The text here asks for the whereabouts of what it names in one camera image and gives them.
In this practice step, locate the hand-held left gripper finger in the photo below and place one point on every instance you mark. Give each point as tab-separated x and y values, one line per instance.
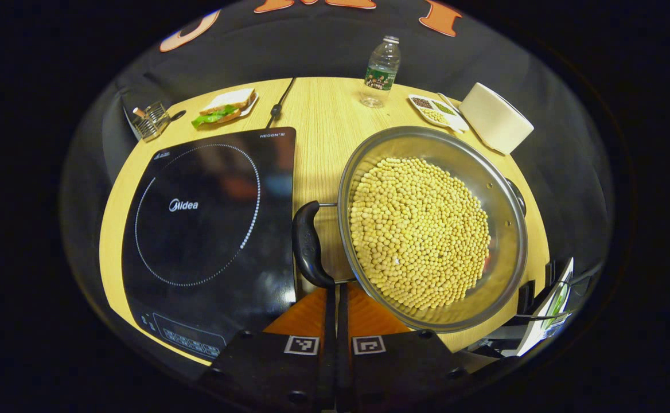
343	355
330	344

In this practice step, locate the black induction cooktop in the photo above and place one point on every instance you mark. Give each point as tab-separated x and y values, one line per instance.
197	241

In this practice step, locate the heap of yellow soybeans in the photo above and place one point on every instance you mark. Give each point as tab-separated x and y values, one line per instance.
421	229

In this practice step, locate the white toaster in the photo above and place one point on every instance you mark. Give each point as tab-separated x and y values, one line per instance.
493	117

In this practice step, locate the white divided dish of grains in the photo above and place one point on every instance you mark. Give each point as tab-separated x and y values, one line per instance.
435	112

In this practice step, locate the small white plate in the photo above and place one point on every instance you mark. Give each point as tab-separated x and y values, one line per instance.
252	104

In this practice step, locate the sandwich with lettuce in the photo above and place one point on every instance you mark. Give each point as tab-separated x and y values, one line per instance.
226	106

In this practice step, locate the clear plastic water bottle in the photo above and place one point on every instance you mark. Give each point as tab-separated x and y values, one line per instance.
380	74

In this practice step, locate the clear glass cup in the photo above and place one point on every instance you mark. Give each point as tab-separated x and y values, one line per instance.
151	121

